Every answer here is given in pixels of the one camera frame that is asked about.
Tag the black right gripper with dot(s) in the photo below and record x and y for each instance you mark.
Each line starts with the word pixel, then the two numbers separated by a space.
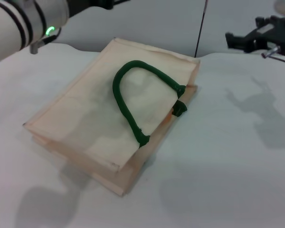
pixel 273 35

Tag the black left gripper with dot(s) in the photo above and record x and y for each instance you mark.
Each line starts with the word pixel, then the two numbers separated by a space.
pixel 85 4

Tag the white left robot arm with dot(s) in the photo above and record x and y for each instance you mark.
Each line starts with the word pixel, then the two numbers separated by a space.
pixel 9 28

